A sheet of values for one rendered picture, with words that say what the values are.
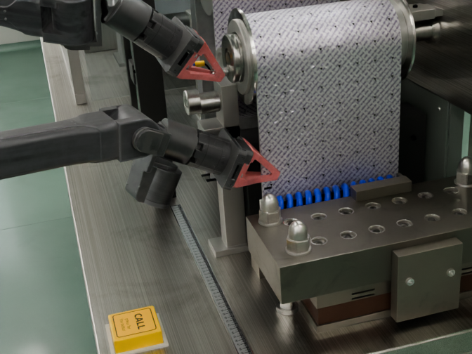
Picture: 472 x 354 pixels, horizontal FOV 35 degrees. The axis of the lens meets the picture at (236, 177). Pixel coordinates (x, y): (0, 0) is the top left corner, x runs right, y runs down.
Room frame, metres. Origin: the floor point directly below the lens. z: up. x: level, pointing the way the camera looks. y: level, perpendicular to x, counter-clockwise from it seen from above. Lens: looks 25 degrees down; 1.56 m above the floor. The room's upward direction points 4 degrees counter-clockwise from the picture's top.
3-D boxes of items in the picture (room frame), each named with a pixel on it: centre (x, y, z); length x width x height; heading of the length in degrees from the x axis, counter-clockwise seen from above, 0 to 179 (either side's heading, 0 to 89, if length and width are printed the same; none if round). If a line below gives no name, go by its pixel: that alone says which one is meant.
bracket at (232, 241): (1.14, 0.02, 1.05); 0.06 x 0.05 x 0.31; 104
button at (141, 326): (0.90, 0.16, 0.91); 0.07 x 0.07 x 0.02; 14
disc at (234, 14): (1.11, -0.02, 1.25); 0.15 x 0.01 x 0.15; 14
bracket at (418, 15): (1.19, -0.31, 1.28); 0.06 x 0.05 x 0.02; 104
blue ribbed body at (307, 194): (1.06, -0.16, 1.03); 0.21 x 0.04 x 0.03; 104
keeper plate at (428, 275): (0.89, -0.26, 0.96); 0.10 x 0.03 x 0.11; 104
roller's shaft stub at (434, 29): (1.19, -0.31, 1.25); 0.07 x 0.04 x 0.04; 104
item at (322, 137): (1.08, -0.15, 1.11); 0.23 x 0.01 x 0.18; 104
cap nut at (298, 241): (0.90, -0.08, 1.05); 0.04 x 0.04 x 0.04
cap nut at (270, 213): (0.99, -0.05, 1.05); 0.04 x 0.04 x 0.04
